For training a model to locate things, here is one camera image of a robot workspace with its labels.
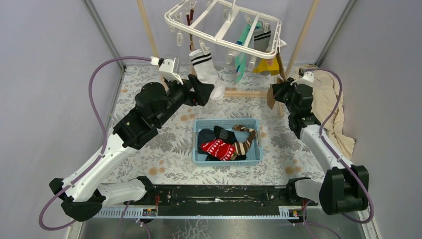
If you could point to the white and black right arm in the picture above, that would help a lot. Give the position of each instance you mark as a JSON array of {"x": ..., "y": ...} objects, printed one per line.
[{"x": 345, "y": 186}]

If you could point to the black patterned sock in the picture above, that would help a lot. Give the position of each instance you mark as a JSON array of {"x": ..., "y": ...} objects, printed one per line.
[{"x": 226, "y": 136}]

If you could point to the light blue plastic basket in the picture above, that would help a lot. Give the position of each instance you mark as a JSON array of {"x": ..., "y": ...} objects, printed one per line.
[{"x": 253, "y": 156}]

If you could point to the floral table mat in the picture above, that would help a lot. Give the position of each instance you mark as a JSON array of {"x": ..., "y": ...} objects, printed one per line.
[{"x": 167, "y": 158}]

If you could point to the navy blue sock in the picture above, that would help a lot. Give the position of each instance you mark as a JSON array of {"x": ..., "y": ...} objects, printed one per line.
[{"x": 204, "y": 136}]

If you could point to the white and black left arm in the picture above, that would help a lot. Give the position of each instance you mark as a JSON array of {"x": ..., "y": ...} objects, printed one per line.
[{"x": 84, "y": 193}]

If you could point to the brown tan sock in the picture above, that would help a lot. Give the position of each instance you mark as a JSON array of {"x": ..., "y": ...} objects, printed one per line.
[{"x": 274, "y": 88}]

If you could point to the maroon olive striped sock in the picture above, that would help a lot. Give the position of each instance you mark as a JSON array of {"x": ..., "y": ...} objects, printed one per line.
[{"x": 189, "y": 16}]

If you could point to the wooden drying rack frame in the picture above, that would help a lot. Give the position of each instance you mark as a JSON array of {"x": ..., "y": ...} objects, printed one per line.
[{"x": 238, "y": 93}]

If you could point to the brown white striped sock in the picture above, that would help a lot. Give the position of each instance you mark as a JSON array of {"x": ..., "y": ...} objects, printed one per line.
[{"x": 241, "y": 148}]

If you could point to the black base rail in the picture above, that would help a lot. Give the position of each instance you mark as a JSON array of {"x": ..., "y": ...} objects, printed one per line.
[{"x": 219, "y": 200}]

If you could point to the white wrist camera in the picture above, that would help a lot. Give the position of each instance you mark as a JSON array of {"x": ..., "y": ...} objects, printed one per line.
[
  {"x": 306, "y": 79},
  {"x": 168, "y": 68}
]

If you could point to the white plastic clip hanger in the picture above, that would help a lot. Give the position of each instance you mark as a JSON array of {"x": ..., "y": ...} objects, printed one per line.
[{"x": 226, "y": 24}]

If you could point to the yellow sock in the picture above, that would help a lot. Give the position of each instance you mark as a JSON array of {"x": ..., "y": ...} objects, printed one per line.
[{"x": 267, "y": 67}]

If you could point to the beige cloth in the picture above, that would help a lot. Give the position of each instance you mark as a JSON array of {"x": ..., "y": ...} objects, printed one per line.
[{"x": 327, "y": 106}]

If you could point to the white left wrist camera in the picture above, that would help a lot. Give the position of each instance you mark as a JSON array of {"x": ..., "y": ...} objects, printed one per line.
[{"x": 168, "y": 68}]

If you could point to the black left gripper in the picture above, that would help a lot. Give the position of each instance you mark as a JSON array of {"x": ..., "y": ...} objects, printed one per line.
[{"x": 202, "y": 90}]

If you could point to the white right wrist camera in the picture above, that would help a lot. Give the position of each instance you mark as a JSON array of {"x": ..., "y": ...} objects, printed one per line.
[{"x": 306, "y": 79}]

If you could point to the white black striped sock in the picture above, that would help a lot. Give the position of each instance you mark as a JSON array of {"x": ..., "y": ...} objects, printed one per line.
[{"x": 206, "y": 73}]

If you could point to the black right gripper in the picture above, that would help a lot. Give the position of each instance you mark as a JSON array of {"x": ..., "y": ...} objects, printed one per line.
[{"x": 279, "y": 89}]

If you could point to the red white dotted sock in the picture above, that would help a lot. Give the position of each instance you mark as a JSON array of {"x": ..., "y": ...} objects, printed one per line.
[{"x": 219, "y": 149}]

